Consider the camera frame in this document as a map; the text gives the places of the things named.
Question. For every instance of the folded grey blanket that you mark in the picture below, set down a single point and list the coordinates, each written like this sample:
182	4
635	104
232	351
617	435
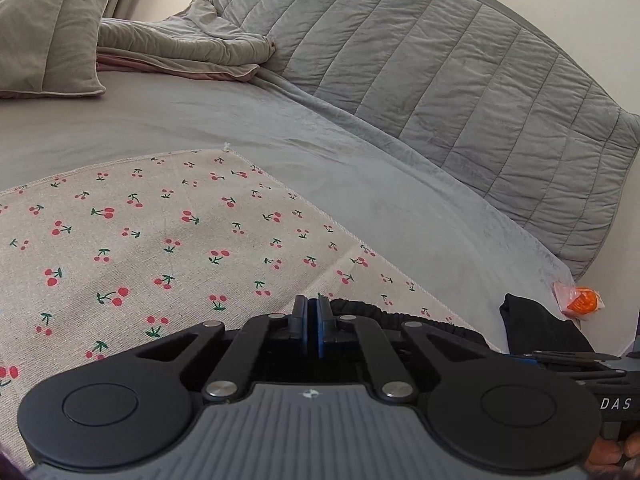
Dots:
196	44

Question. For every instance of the cherry print cloth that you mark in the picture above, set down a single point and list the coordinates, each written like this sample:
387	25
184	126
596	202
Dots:
99	259

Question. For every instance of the person's right hand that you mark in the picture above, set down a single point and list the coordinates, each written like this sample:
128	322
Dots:
614	460

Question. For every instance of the black pants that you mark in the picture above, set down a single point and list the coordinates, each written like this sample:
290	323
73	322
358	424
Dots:
393	321

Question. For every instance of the grey bed sheet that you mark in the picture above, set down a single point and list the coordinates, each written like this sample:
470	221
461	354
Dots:
436	230

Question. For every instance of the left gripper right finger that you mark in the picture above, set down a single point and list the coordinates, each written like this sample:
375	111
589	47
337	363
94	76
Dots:
352	348

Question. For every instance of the grey quilted headboard cover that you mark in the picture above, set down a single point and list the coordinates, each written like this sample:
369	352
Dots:
472	87

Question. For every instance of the orange plastic packet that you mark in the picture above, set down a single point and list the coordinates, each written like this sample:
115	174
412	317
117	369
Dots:
577	301

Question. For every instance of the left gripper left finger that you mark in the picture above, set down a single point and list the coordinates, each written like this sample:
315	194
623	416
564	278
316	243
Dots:
220	365

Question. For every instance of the folded black garment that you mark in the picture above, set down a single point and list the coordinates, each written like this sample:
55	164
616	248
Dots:
531	327

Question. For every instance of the grey pillow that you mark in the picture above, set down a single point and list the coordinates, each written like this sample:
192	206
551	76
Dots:
48	48

